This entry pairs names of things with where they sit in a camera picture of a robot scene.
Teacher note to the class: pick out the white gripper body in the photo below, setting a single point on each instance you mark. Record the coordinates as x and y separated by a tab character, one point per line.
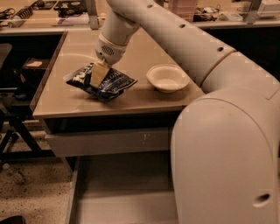
111	52

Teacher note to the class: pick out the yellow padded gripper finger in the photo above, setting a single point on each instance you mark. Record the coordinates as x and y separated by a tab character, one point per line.
100	70

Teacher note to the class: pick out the blue chip bag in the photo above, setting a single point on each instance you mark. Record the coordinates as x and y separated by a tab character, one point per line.
114	84

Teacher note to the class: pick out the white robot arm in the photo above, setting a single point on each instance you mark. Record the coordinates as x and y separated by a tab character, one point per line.
225	144

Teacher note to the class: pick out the closed top drawer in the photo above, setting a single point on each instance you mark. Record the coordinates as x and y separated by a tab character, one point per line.
108	142

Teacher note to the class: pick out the grey drawer cabinet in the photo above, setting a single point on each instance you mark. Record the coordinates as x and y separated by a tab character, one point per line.
65	109

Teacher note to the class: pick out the open middle drawer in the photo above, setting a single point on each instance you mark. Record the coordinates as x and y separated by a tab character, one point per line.
128	188

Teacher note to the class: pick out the white paper bowl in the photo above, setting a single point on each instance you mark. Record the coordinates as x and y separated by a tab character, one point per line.
167	78

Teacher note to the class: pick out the pink plastic basket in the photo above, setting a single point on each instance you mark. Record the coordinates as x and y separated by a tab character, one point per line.
183	8

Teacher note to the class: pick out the black folding stand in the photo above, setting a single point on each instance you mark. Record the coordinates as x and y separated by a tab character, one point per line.
16	118

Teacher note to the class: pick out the clear plastic bottle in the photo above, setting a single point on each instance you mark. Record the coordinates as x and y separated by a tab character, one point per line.
14	174

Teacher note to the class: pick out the white box on bench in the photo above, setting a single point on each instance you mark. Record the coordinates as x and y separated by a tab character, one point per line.
269	8

